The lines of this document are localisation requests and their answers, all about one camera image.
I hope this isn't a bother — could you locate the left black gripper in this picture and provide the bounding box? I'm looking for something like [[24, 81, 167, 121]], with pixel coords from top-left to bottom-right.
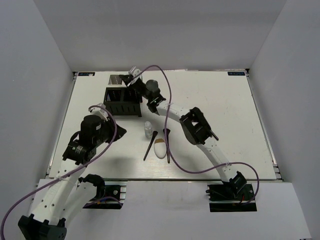
[[93, 115, 128, 146]]

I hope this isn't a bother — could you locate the clear small bottle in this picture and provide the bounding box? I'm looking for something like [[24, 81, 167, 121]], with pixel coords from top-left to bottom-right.
[[144, 121, 153, 139]]

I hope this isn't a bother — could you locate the slim black makeup brush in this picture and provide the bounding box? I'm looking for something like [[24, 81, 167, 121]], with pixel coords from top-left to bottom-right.
[[143, 130, 158, 161]]

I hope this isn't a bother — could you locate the white beige makeup sponge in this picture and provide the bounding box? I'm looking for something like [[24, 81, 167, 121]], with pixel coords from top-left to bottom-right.
[[153, 138, 167, 159]]

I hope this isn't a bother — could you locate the black powder brush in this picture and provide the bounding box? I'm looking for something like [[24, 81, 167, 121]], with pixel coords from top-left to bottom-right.
[[162, 128, 171, 164]]

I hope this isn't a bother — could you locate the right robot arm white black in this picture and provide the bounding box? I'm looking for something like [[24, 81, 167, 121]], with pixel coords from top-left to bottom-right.
[[119, 74, 247, 200]]

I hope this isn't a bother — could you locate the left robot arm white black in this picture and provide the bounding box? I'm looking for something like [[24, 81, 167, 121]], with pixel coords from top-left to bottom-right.
[[18, 104, 127, 240]]

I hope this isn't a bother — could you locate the white makeup organizer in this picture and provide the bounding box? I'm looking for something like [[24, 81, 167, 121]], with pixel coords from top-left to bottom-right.
[[107, 74, 127, 88]]

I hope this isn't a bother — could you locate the black makeup organizer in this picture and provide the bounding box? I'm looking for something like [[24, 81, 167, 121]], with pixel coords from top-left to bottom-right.
[[103, 87, 143, 117]]

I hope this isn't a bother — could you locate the left blue table label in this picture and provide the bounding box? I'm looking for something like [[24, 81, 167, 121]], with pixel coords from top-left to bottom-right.
[[78, 72, 95, 77]]

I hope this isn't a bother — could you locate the blue table label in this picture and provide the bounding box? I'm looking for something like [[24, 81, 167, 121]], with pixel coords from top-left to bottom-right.
[[78, 72, 95, 77], [227, 71, 246, 76]]

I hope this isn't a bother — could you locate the right blue table label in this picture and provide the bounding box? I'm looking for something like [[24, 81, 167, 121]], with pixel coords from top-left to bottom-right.
[[227, 71, 246, 76]]

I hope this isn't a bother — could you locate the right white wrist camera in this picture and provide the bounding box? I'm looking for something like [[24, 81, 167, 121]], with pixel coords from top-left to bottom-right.
[[128, 66, 142, 79]]

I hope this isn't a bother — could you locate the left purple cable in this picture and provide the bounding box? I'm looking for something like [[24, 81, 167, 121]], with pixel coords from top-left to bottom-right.
[[0, 105, 118, 240]]

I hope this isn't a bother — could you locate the purple cable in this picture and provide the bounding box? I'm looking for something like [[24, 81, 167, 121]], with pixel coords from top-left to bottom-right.
[[0, 105, 118, 240], [139, 65, 260, 207]]

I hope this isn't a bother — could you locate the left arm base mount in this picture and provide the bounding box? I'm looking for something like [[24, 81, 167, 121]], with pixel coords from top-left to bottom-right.
[[83, 181, 128, 210]]

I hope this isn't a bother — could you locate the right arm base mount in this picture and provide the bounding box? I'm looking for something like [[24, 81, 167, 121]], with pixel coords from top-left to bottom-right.
[[205, 184, 257, 213]]

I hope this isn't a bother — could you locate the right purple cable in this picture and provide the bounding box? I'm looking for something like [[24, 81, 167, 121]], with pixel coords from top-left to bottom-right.
[[139, 65, 260, 207]]

